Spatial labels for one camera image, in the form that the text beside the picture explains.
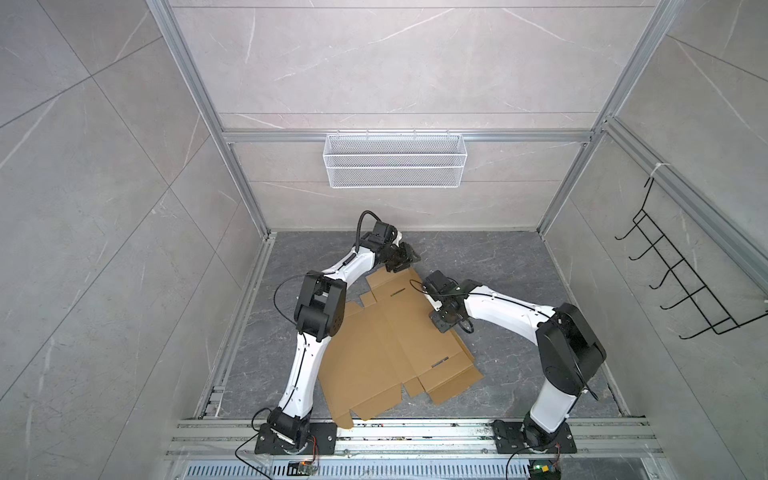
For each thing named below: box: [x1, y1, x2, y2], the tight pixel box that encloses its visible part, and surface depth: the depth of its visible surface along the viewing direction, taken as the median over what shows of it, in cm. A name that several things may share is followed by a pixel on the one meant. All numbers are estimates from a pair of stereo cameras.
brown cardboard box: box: [318, 268, 483, 428], surface depth 87 cm
